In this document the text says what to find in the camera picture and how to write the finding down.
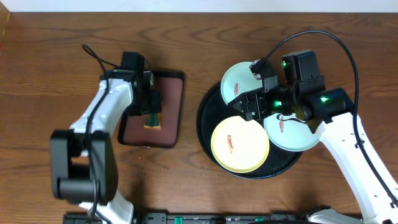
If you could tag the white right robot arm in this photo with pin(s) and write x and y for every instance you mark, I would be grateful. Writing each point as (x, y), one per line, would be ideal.
(329, 113)

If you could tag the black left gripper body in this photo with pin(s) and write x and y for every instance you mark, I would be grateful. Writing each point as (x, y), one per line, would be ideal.
(152, 106)

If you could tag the light green plate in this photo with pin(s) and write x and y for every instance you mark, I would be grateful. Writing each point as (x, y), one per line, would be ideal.
(289, 133)
(237, 80)

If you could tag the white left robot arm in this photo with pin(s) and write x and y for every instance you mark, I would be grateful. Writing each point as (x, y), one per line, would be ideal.
(83, 164)

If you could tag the yellow plate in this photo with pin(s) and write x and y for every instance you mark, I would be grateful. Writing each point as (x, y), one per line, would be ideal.
(240, 146)

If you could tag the orange green scrub sponge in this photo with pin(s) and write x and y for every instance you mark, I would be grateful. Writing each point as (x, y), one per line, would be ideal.
(153, 121)

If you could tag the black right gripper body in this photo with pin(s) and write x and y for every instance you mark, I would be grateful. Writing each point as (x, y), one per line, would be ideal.
(277, 101)

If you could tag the black rectangular tray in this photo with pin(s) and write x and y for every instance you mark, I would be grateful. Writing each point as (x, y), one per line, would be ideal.
(170, 84)

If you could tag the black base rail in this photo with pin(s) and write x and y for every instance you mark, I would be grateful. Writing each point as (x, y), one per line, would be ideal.
(162, 218)

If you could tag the black round tray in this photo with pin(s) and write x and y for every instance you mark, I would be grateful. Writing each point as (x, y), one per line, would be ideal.
(211, 112)

